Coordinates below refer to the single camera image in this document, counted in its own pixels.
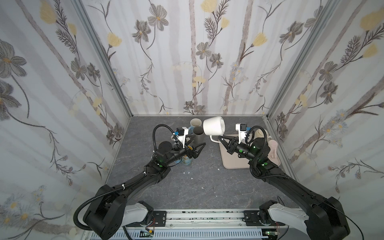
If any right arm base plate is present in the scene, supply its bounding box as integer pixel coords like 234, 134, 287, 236
243, 210, 271, 227

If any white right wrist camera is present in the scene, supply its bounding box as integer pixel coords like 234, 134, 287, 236
236, 124, 248, 144

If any light blue mug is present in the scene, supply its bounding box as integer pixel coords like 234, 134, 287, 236
189, 118, 202, 134

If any beige plastic tray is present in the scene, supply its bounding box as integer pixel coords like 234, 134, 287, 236
219, 143, 281, 169

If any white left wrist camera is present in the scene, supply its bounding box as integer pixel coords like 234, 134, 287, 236
174, 127, 189, 148

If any white vented cable duct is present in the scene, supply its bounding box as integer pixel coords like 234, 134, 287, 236
89, 229, 268, 240

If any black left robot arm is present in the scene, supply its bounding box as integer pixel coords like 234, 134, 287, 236
73, 141, 206, 240

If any white mug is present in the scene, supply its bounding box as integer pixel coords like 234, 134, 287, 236
203, 116, 225, 143

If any left corner aluminium profile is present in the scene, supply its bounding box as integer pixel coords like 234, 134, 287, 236
71, 0, 134, 119

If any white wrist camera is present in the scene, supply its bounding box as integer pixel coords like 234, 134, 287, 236
174, 127, 189, 148
236, 124, 248, 144

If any cream round mug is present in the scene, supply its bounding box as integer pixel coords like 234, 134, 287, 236
255, 129, 272, 141

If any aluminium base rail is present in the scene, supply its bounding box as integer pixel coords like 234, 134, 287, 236
79, 208, 326, 230

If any corner aluminium profile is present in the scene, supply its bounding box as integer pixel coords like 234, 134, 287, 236
71, 0, 134, 119
266, 1, 339, 119

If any right corner aluminium profile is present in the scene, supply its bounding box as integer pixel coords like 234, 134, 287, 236
266, 1, 339, 119

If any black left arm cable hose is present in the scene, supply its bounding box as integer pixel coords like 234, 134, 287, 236
72, 185, 127, 231

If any pink mug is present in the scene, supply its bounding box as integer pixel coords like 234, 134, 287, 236
268, 140, 279, 159

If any dark grey mug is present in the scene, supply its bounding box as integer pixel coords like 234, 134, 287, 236
193, 126, 205, 145

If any blue glass patterned mug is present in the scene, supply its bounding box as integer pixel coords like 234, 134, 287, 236
175, 156, 193, 166

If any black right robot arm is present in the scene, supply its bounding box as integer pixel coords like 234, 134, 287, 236
218, 136, 351, 240

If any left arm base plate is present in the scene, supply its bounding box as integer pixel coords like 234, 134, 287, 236
150, 211, 167, 228

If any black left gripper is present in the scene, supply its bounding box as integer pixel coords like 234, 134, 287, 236
163, 134, 204, 167

